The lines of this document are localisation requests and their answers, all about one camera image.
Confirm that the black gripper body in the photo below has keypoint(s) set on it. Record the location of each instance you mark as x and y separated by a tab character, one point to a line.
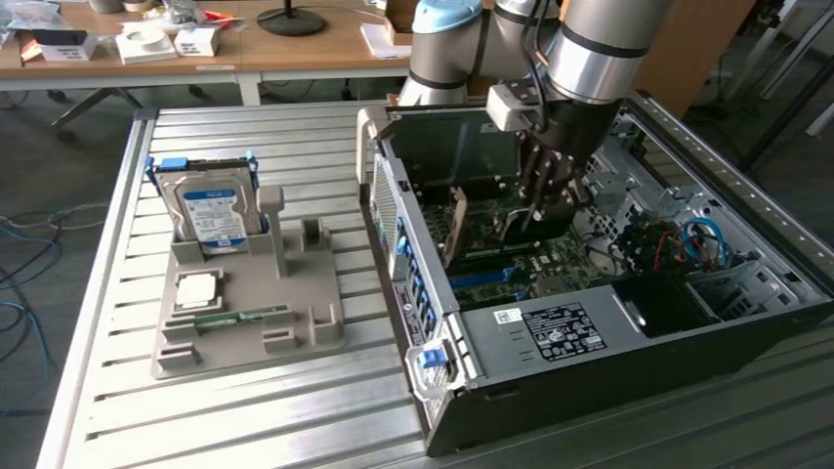
573	132

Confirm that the black graphics card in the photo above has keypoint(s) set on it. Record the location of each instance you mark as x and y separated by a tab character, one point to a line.
457	229

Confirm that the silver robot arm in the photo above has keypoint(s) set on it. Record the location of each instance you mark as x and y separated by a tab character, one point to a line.
600	54

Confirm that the green motherboard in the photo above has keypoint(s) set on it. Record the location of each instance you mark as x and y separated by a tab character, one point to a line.
568	264

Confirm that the blue expansion slot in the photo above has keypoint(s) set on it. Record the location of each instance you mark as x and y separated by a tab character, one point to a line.
485	278

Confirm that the wooden cabinet panel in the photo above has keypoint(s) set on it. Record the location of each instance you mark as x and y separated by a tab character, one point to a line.
710	49

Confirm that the blue slot retention clip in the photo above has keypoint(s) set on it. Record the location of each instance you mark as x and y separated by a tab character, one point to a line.
422	299
429	321

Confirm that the grey power supply unit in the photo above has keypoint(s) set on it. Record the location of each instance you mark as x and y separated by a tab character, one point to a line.
509	342

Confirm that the metal disk bay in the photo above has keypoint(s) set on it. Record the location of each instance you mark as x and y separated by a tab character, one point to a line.
742	293

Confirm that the white paper stack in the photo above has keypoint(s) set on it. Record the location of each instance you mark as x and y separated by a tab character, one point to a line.
385	41

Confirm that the brown cardboard box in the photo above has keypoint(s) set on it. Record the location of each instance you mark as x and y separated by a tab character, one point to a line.
400	17

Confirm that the blue case release latch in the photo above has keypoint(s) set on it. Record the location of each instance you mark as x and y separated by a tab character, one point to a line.
433	356

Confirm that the black and grey PC case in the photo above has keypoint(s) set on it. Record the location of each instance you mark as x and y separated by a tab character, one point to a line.
586	391

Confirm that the grey plastic parts rack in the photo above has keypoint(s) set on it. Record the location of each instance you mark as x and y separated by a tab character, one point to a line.
299	293

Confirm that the wooden desk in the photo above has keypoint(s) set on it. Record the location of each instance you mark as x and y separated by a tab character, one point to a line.
294	54

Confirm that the black round stand base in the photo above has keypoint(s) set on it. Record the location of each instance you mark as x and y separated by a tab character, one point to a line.
291	22

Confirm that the hard disk in blue caddy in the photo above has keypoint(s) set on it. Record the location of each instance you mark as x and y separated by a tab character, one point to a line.
209	210

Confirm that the silver CPU chip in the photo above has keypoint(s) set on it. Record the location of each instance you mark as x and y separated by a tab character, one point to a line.
198	292

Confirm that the orange packet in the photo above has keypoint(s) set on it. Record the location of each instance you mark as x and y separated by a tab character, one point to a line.
225	19

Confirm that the small white labelled box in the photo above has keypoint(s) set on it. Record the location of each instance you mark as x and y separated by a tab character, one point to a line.
195	43

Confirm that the white box with round insert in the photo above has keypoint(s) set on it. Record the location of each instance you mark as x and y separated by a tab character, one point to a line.
145	45

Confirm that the black and white open box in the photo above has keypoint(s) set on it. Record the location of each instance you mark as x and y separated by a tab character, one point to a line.
66	46

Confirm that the clear plastic bag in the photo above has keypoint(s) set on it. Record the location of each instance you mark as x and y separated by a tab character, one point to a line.
30	14

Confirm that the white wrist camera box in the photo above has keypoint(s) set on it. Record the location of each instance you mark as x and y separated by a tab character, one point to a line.
512	107

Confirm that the white desk frame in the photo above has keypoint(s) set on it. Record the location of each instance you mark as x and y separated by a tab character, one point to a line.
783	49

